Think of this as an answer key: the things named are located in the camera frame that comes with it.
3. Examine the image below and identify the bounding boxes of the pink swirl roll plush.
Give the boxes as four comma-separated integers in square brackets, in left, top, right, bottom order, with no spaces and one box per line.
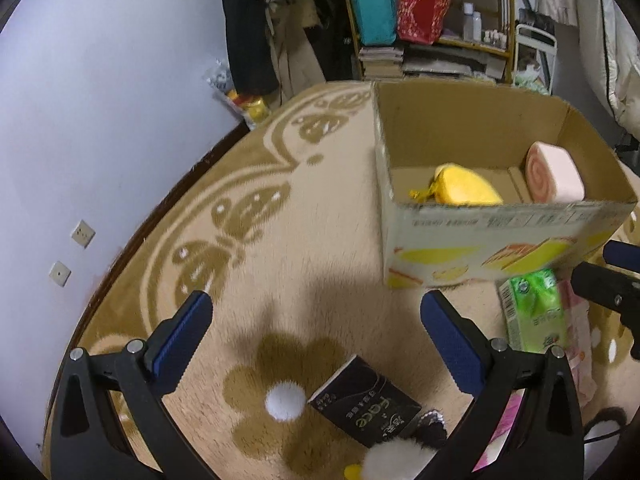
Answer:
[525,141,586,203]

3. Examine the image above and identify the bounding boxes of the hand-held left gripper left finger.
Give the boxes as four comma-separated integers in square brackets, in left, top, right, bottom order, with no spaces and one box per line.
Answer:
[47,289,216,480]

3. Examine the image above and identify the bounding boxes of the black hanging garment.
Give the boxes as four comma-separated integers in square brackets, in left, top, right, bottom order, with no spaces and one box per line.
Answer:
[222,0,281,96]

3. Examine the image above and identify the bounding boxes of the white duvet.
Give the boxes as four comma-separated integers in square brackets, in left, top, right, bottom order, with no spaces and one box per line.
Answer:
[570,0,640,136]

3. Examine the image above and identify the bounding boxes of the black tissue pack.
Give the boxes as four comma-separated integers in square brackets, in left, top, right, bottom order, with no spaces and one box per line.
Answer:
[307,354,423,448]

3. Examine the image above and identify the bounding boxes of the yellow plush toy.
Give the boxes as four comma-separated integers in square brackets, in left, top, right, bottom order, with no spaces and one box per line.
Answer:
[410,162,503,206]

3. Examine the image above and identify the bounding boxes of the pale pink tissue pack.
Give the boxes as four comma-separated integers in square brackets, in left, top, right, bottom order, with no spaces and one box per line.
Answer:
[555,280,598,403]

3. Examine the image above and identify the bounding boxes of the teal bag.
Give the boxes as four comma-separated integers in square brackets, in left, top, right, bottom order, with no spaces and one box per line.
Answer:
[347,0,398,46]

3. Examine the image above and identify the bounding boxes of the black white fluffy item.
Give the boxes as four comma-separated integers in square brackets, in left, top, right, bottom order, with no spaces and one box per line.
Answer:
[582,406,629,461]

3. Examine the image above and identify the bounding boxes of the white trolley cart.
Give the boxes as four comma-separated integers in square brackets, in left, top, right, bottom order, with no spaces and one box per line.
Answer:
[514,22,558,96]

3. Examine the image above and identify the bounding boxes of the wooden shelf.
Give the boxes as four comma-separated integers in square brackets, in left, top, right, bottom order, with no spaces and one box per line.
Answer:
[340,0,516,85]

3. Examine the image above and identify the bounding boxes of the dark hanging coat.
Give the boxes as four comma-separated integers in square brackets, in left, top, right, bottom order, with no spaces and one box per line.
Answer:
[300,0,361,83]

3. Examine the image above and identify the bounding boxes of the white pompom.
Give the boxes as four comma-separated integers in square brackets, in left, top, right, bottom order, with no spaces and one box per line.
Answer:
[265,381,307,422]

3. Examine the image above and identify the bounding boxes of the beige hanging garment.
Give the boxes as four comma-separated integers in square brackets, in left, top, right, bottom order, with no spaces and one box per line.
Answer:
[270,0,326,103]

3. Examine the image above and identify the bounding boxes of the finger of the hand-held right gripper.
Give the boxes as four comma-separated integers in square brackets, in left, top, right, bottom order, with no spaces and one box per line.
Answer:
[602,241,640,272]
[571,262,640,361]

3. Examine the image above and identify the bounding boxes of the pink striped packet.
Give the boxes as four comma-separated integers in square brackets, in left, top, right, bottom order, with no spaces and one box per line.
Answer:
[472,392,523,473]

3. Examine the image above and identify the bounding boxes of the white wall socket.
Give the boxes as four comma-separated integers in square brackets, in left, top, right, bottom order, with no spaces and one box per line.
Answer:
[48,261,72,287]
[70,219,96,249]

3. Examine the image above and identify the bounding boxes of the beige patterned carpet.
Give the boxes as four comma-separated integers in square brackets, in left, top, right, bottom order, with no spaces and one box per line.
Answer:
[42,81,640,480]

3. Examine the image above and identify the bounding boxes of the messy pile of magazines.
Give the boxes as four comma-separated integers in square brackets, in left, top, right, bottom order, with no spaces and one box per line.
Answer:
[402,44,506,81]

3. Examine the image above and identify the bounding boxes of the green tissue pack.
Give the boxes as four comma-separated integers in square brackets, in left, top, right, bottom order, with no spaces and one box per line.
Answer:
[497,269,568,353]

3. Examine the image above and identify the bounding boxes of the clear plastic bag with toys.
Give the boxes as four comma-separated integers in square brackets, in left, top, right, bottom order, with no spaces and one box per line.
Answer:
[202,60,273,128]

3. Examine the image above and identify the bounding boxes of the black beaded fluffy item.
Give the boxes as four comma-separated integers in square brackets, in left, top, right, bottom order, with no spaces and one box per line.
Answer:
[410,409,448,448]

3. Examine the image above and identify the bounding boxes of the white fluffy plush toy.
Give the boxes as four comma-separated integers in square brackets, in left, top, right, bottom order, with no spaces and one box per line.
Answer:
[344,437,437,480]

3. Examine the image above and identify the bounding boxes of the red gift bag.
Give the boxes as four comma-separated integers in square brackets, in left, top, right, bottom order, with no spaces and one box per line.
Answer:
[395,0,453,45]

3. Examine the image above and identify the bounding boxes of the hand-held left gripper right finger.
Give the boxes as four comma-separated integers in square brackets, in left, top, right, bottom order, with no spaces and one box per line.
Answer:
[420,289,586,480]

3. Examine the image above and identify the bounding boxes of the printed cardboard box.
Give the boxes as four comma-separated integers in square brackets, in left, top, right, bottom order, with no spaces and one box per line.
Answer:
[371,81,638,289]

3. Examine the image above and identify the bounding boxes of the neat stack of books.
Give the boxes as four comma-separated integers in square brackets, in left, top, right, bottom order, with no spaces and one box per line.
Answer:
[357,46,405,80]

